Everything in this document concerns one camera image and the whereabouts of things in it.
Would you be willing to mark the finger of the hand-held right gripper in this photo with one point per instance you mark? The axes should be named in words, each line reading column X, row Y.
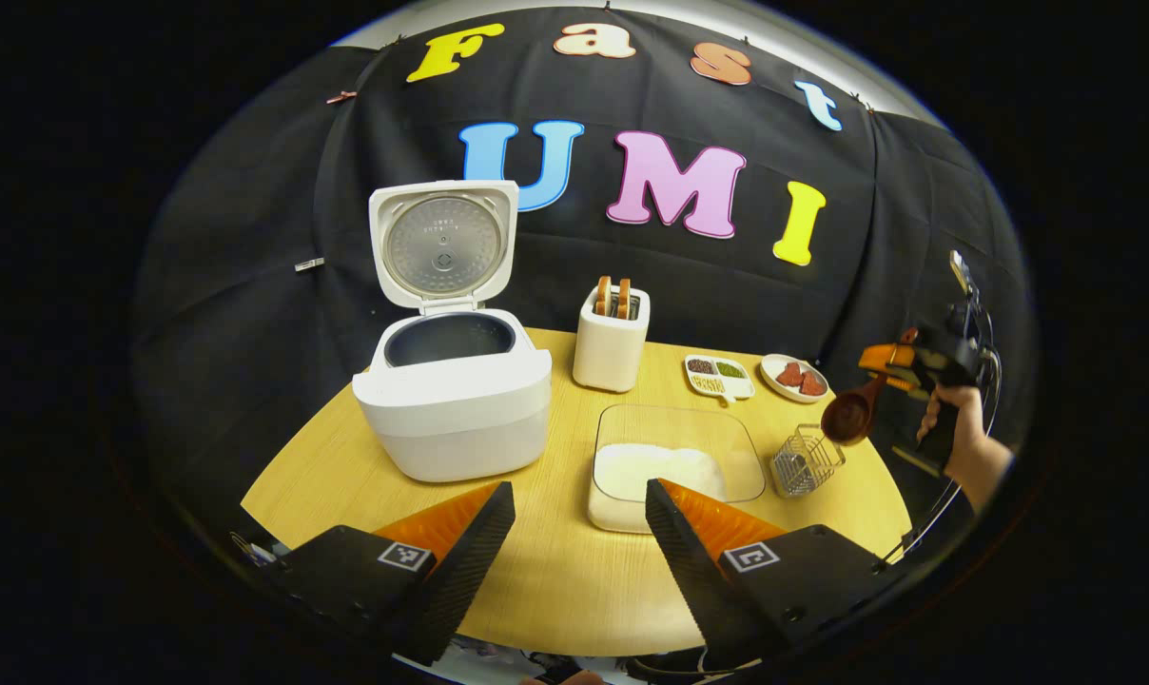
column 884, row 357
column 907, row 382

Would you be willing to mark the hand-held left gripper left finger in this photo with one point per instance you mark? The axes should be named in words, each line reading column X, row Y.
column 460, row 571

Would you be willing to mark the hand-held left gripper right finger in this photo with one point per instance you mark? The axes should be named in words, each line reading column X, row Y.
column 689, row 561

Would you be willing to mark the brown wooden spoon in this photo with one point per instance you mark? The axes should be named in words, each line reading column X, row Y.
column 848, row 417

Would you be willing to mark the white rice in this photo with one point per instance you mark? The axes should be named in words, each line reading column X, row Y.
column 632, row 471

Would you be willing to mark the white rice cooker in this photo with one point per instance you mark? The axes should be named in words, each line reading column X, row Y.
column 460, row 419

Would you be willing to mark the clear rice container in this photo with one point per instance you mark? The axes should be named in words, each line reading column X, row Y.
column 679, row 428

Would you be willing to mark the red meat piece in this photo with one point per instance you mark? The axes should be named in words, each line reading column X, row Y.
column 790, row 375
column 812, row 383

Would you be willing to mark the white round plate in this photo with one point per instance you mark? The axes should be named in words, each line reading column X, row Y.
column 772, row 376

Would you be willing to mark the white divided dish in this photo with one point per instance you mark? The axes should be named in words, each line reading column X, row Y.
column 741, row 388

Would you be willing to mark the pile of green beans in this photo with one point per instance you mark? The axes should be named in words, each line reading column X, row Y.
column 730, row 369

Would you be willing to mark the pile of yellow beans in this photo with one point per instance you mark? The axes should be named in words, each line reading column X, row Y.
column 707, row 384

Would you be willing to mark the pile of dark beans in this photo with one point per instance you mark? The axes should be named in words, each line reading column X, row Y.
column 701, row 366

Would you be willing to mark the white toaster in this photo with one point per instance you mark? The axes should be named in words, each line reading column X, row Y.
column 608, row 357

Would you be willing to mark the bread slice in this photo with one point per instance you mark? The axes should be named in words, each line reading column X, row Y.
column 603, row 297
column 623, row 299

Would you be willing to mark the black backdrop cloth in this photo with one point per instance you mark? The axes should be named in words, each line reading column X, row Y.
column 251, row 285

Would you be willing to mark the red backdrop clip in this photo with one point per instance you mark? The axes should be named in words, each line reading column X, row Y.
column 340, row 97

